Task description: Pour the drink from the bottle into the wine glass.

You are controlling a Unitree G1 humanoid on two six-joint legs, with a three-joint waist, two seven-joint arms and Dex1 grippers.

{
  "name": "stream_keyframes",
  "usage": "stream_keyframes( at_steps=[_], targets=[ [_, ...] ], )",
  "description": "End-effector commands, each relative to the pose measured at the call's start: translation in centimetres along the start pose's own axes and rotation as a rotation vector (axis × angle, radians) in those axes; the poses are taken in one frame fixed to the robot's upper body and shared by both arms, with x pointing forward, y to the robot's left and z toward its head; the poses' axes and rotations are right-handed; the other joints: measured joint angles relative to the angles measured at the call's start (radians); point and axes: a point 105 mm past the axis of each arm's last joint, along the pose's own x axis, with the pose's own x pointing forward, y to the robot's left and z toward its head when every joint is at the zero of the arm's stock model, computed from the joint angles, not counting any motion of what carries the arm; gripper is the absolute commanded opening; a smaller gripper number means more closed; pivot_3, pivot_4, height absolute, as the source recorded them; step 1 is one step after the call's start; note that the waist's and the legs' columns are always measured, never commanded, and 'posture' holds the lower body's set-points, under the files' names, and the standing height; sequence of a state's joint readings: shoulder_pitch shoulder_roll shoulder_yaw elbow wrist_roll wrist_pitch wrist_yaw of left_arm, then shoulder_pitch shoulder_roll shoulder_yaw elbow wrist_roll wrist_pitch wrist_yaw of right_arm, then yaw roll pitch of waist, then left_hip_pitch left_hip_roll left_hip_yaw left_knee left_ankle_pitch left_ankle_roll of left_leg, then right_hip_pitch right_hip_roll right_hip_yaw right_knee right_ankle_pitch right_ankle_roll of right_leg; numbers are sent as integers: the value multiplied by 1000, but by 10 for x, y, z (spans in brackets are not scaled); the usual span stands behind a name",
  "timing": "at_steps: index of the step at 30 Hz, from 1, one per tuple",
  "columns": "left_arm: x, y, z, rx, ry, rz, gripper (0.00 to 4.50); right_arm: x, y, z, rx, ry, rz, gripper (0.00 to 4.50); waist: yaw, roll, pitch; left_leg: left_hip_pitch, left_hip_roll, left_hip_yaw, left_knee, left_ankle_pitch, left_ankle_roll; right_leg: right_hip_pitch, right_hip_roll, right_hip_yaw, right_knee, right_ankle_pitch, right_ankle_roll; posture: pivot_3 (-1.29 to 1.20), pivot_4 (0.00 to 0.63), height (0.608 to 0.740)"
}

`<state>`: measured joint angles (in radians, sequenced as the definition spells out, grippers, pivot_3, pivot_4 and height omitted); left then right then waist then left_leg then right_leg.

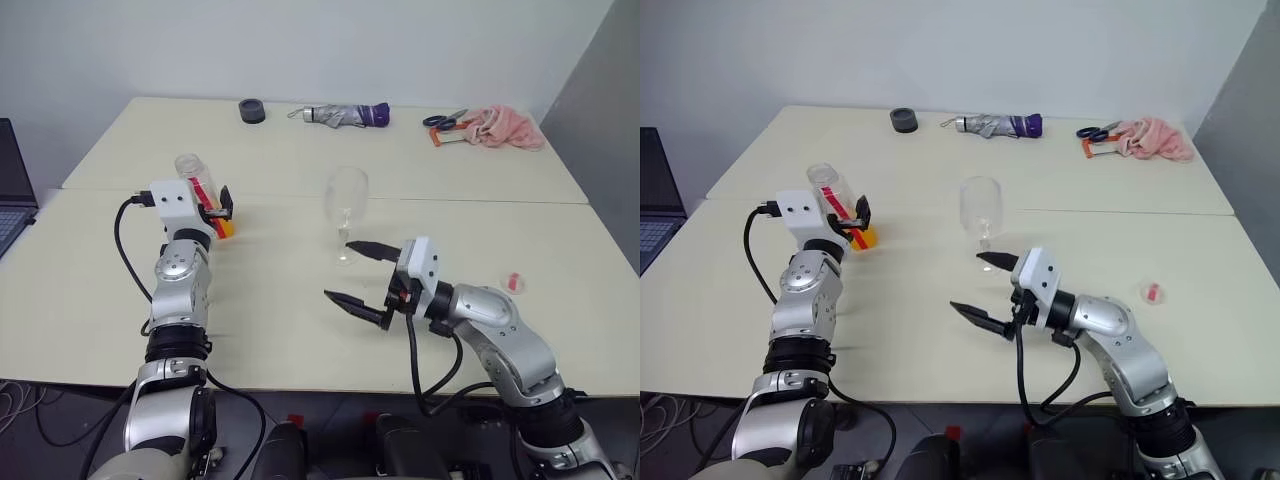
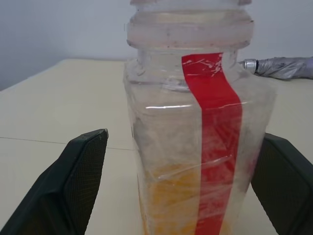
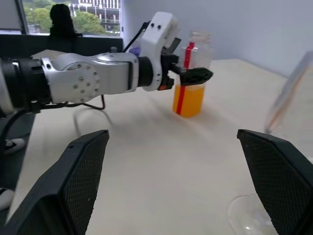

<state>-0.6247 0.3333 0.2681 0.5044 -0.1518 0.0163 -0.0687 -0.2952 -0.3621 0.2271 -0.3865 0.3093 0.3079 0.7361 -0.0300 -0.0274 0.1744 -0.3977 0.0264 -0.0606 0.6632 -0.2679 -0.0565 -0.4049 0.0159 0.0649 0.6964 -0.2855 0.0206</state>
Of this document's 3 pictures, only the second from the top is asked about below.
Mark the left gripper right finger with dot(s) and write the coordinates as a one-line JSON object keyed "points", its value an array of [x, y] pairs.
{"points": [[286, 181]]}

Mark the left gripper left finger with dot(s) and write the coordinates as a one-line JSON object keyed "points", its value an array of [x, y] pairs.
{"points": [[61, 181]]}

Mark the clear red-taped juice bottle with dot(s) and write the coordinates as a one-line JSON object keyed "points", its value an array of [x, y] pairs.
{"points": [[185, 134]]}

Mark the silver purple folded umbrella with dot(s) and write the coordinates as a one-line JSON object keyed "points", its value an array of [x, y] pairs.
{"points": [[281, 68]]}

